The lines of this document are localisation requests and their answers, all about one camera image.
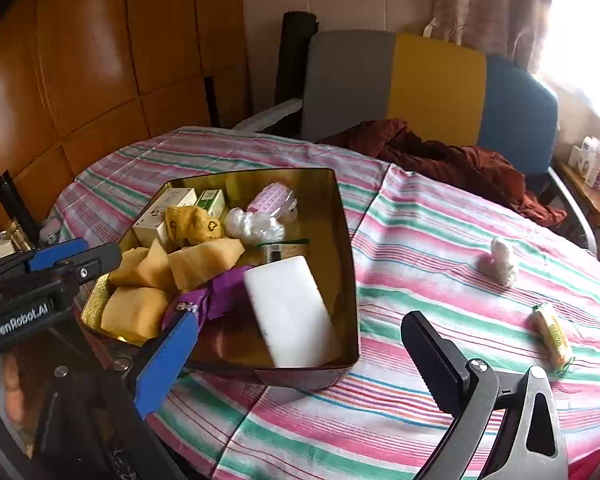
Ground grey yellow blue chair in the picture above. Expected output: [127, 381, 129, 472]
[300, 30, 600, 256]

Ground pink checked curtain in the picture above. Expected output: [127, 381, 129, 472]
[422, 0, 556, 76]

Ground bright window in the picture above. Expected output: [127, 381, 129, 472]
[535, 0, 600, 131]

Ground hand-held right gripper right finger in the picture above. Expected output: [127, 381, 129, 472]
[401, 311, 570, 480]

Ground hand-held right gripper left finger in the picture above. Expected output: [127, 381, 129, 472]
[30, 309, 201, 480]

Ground white cardboard box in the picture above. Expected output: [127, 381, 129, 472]
[132, 187, 198, 251]

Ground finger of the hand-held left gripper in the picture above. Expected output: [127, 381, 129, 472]
[50, 242, 123, 293]
[24, 238, 91, 275]

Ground white product boxes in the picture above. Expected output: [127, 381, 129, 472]
[567, 136, 600, 191]

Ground maroon crumpled cloth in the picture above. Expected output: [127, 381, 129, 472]
[320, 118, 568, 231]

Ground person's left hand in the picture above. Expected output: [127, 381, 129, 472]
[0, 352, 28, 428]

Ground white rectangular block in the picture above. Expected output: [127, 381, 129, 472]
[243, 255, 333, 368]

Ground gold metal tin box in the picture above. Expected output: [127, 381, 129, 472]
[80, 167, 362, 391]

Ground yellow green small packet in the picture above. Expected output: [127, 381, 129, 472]
[531, 302, 576, 375]

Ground wooden side desk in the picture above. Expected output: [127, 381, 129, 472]
[552, 155, 600, 241]

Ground clear bag of cotton balls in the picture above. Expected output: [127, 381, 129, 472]
[224, 207, 286, 247]

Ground red garment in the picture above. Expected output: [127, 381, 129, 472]
[567, 447, 600, 480]

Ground crumpled white tissue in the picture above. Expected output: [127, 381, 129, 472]
[475, 236, 520, 288]

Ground wooden wardrobe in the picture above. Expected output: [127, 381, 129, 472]
[0, 0, 253, 241]

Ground pale green small box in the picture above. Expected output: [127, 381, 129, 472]
[196, 188, 227, 218]

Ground purple foil wrapper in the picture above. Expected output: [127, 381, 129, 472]
[161, 266, 253, 331]

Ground small pink plastic pack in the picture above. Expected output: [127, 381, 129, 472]
[246, 182, 298, 221]

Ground yellow sponge cloth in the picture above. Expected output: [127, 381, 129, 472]
[167, 237, 245, 293]
[109, 239, 176, 291]
[100, 286, 171, 343]

